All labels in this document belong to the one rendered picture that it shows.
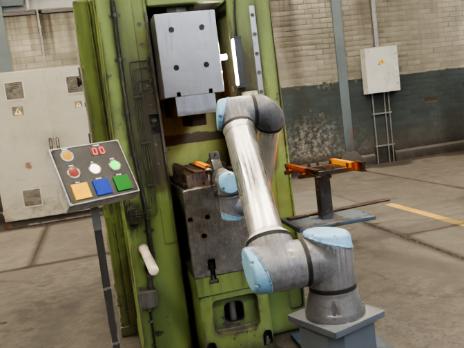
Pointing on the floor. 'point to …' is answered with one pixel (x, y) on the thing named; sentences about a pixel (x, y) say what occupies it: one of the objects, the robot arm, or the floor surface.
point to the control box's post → (105, 275)
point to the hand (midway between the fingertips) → (210, 168)
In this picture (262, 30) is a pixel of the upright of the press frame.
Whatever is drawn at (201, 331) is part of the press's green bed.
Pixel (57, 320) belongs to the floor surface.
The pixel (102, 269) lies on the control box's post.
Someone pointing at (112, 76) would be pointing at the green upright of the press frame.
